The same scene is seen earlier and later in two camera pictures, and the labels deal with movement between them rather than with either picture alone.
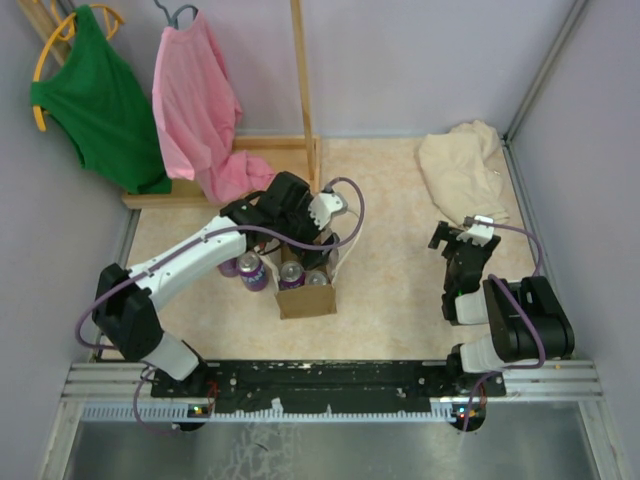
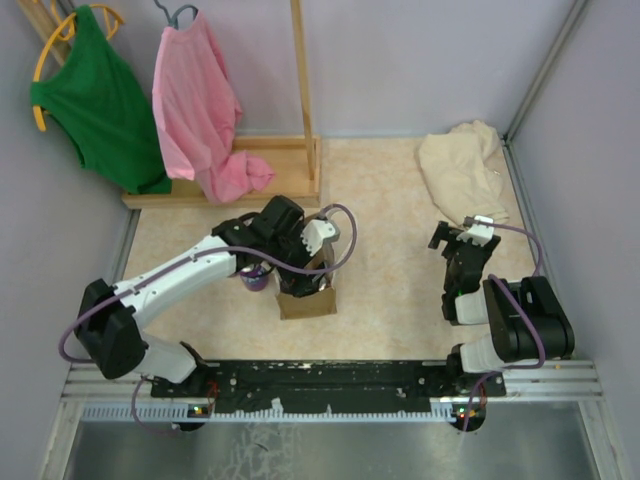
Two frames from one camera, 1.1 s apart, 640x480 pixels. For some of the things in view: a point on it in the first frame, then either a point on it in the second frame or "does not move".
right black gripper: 446,233 does not move
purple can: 252,271 does not move
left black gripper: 311,258 → 300,285
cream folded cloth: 462,171 does not move
